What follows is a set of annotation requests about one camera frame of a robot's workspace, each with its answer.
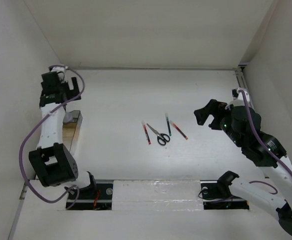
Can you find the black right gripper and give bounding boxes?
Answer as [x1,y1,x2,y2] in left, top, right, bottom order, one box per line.
[194,98,243,147]

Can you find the clear paper clip jar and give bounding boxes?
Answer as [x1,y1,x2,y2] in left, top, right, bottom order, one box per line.
[63,112,73,124]

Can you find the red orange pen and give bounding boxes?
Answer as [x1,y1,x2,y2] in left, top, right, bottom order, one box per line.
[169,120,188,140]

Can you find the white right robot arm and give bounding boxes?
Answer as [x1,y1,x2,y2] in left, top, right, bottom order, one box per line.
[194,99,292,236]

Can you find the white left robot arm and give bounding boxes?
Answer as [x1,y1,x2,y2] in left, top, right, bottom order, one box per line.
[28,65,97,198]

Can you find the clear smoky organizer tray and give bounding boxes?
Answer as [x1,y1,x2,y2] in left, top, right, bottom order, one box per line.
[62,110,83,155]

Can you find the green pen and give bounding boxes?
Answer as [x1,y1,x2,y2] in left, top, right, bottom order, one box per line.
[165,113,172,137]

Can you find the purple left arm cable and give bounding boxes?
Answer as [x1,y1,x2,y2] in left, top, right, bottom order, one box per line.
[19,65,86,210]

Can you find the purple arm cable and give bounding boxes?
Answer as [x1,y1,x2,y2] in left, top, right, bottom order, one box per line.
[19,65,86,210]
[210,87,292,203]

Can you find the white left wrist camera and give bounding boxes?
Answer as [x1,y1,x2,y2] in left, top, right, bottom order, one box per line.
[49,65,67,82]

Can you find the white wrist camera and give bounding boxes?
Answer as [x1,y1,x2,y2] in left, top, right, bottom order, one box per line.
[49,65,67,82]
[225,87,251,110]

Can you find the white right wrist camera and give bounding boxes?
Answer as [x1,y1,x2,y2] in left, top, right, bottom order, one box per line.
[225,87,251,110]

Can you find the aluminium rail right side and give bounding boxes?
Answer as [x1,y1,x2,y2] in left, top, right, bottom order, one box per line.
[235,65,255,111]

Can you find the black handled scissors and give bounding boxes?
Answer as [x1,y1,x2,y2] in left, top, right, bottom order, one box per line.
[146,123,170,146]

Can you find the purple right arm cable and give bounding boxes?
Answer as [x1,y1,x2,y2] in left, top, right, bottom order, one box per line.
[210,87,292,203]

